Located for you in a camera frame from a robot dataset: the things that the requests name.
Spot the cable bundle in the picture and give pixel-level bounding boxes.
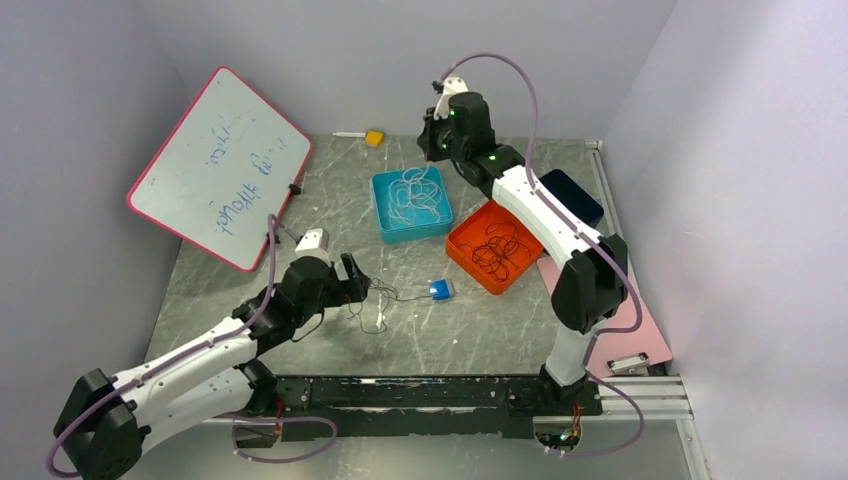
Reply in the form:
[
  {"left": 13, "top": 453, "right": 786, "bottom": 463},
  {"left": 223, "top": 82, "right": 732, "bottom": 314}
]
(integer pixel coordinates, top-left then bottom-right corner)
[{"left": 347, "top": 276, "right": 435, "bottom": 336}]

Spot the white cable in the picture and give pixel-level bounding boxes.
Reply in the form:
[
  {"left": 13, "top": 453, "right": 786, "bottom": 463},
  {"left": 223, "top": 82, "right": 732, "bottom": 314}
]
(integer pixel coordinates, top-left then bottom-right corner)
[{"left": 385, "top": 165, "right": 446, "bottom": 227}]

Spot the teal plastic box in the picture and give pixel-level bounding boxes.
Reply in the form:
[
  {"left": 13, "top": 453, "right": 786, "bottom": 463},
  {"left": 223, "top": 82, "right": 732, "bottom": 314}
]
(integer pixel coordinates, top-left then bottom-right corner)
[{"left": 370, "top": 166, "right": 454, "bottom": 244}]

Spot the black cable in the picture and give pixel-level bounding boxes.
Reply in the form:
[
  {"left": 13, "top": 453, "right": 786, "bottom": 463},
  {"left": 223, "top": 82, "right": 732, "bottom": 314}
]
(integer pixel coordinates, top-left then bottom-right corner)
[{"left": 457, "top": 221, "right": 535, "bottom": 276}]

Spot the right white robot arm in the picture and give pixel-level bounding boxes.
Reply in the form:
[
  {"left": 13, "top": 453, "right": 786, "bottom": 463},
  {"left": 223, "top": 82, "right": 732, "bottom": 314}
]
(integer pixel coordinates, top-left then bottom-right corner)
[{"left": 417, "top": 88, "right": 634, "bottom": 414}]

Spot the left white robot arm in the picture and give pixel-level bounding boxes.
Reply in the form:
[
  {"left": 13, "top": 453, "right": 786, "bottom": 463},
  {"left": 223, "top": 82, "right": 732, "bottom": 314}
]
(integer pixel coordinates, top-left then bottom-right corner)
[{"left": 44, "top": 253, "right": 371, "bottom": 479}]

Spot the yellow small block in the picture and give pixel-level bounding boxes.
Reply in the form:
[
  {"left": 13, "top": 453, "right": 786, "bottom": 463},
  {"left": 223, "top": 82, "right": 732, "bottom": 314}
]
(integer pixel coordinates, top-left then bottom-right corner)
[{"left": 363, "top": 130, "right": 385, "bottom": 148}]

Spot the blue white small block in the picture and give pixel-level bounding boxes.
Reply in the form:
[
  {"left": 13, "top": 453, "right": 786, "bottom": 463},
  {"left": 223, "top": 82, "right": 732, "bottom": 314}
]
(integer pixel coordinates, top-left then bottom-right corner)
[{"left": 429, "top": 279, "right": 454, "bottom": 301}]

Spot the orange plastic box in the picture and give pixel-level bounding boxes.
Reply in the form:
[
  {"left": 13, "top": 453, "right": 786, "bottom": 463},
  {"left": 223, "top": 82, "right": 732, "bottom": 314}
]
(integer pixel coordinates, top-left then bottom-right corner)
[{"left": 445, "top": 201, "right": 544, "bottom": 295}]

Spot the navy plastic box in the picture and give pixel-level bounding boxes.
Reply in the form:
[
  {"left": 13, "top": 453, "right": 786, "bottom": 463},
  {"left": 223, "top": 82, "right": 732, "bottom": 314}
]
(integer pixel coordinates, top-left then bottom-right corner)
[{"left": 540, "top": 169, "right": 604, "bottom": 228}]

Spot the pink-framed whiteboard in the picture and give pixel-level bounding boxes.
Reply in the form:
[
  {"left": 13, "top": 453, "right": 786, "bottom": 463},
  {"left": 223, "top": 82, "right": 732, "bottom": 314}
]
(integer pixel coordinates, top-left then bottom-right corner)
[{"left": 126, "top": 66, "right": 312, "bottom": 271}]

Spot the pink mat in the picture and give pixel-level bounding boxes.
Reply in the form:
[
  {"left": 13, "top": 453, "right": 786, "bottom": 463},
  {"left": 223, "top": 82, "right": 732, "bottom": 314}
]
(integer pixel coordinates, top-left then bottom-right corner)
[{"left": 536, "top": 254, "right": 674, "bottom": 379}]

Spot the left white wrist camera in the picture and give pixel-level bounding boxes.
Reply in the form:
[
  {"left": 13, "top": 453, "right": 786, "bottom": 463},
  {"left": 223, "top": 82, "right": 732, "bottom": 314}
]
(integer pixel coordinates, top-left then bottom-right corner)
[{"left": 294, "top": 228, "right": 331, "bottom": 265}]

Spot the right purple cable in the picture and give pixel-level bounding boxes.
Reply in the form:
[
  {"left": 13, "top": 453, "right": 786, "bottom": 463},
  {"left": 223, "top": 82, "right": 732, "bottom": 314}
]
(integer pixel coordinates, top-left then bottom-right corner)
[{"left": 437, "top": 52, "right": 647, "bottom": 460}]

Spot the purple cable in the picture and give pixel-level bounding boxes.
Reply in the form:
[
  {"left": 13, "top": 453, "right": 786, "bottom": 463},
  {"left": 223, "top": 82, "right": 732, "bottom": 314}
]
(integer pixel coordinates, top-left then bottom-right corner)
[
  {"left": 44, "top": 213, "right": 339, "bottom": 480},
  {"left": 437, "top": 52, "right": 647, "bottom": 460}
]

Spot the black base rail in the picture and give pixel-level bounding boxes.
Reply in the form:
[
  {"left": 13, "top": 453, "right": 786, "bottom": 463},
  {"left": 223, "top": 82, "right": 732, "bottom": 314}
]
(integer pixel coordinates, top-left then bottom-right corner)
[{"left": 235, "top": 374, "right": 602, "bottom": 442}]

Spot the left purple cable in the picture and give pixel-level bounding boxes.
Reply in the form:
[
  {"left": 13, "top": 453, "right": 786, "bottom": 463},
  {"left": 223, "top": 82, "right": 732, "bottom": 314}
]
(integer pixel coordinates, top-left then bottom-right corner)
[{"left": 44, "top": 213, "right": 339, "bottom": 480}]

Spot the small metal bracket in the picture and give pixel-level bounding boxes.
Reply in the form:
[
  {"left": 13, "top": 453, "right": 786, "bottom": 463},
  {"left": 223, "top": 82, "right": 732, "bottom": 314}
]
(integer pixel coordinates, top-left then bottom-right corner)
[{"left": 607, "top": 352, "right": 651, "bottom": 376}]

